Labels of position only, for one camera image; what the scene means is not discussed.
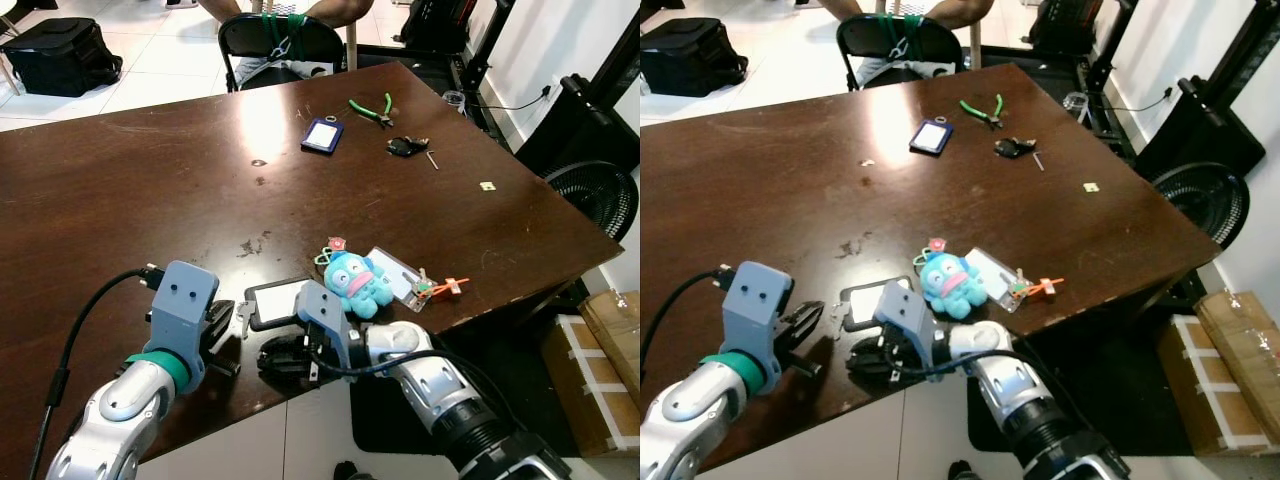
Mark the black robot foot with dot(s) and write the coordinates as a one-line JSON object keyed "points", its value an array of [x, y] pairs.
{"points": [[958, 470], [347, 470]]}

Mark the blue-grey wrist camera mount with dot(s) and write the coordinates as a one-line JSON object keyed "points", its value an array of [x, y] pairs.
{"points": [[325, 318], [910, 320], [185, 310], [758, 315]]}

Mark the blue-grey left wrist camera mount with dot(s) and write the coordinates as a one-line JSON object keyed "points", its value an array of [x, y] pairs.
{"points": [[758, 315], [185, 310]]}

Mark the black floor fan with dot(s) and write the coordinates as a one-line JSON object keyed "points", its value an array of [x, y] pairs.
{"points": [[600, 200], [1205, 205]]}

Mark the dark brown wooden table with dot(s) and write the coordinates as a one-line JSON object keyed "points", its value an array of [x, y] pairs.
{"points": [[150, 200], [800, 200]]}

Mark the plain cardboard box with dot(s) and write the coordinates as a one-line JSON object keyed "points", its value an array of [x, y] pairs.
{"points": [[1245, 330], [615, 315]]}

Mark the black metal frame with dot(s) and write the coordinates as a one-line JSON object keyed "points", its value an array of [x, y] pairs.
{"points": [[485, 60], [1100, 70]]}

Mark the silver keys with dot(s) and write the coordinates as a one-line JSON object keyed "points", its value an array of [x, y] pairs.
{"points": [[243, 315], [838, 322]]}

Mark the black angular case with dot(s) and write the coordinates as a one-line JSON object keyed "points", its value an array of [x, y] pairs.
{"points": [[1200, 130], [580, 125]]}

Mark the blue card holder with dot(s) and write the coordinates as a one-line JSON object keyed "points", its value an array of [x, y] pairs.
{"points": [[930, 135], [322, 135]]}

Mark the black equipment case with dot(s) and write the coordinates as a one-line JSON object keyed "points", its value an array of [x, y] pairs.
{"points": [[440, 25], [1065, 25]]}

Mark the white taped cardboard box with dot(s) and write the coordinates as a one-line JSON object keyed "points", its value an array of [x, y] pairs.
{"points": [[1205, 390], [575, 385]]}

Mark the clear plastic cup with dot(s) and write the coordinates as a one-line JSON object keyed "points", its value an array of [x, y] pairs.
{"points": [[1075, 100], [455, 98]]}

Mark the black framed card holder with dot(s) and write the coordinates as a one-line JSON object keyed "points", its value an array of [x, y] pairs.
{"points": [[870, 300], [275, 300]]}

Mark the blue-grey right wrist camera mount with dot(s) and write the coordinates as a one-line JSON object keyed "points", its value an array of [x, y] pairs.
{"points": [[910, 320], [325, 318]]}

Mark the black car key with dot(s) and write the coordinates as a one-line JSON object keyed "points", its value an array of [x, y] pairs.
{"points": [[1012, 148], [403, 147]]}

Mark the clear badge holder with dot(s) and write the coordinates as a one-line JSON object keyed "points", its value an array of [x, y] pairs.
{"points": [[398, 270], [997, 270]]}

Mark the small pink charm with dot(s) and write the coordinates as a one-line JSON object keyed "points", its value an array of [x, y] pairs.
{"points": [[937, 245], [337, 243]]}

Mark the black bag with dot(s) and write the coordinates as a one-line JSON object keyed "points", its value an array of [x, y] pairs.
{"points": [[60, 55], [690, 55]]}

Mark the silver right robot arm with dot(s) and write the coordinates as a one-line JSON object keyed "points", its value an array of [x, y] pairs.
{"points": [[440, 395], [1030, 395]]}

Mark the black folding chair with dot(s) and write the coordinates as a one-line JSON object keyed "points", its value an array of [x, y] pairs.
{"points": [[865, 40], [250, 40]]}

